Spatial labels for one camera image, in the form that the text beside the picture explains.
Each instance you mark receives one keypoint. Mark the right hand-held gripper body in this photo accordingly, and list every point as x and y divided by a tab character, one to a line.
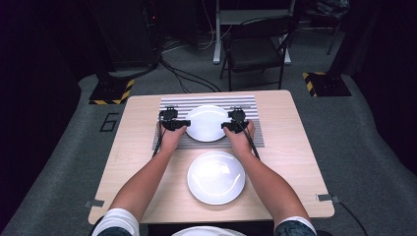
238	119

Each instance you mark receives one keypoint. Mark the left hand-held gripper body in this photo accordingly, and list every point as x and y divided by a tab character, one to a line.
168	116

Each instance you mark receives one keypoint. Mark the white plate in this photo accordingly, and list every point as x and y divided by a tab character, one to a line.
206	124
216	178

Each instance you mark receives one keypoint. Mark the person's left hand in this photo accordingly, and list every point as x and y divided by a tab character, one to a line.
170	141

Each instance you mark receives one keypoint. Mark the person's right hand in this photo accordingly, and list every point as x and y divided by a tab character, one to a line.
242	142

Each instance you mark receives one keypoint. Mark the grey striped placemat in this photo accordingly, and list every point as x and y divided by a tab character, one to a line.
259	137

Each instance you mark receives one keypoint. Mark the black stand base hazard stripes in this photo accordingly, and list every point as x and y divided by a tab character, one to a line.
327	84
109	91

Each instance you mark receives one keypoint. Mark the black folding chair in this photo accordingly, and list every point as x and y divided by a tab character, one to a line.
254	49

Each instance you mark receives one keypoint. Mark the dark equipment cabinet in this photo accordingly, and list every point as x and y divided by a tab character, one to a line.
128	32

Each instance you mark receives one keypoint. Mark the person's white shirt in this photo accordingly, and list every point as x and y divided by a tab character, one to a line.
209	231

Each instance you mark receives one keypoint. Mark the person's left shirt sleeve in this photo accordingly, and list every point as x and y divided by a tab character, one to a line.
118	219

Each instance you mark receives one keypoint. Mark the person's shirt sleeve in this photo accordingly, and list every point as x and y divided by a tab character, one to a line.
118	219
295	226

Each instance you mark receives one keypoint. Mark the grey tape strip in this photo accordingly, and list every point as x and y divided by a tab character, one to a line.
94	203
325	197

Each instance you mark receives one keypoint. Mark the person's right shirt sleeve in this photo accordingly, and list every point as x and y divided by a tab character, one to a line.
295	226

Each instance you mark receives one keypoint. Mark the dark background chair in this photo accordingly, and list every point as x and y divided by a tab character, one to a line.
329	18

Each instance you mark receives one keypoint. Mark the white desk frame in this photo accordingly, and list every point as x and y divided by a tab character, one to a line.
217	36

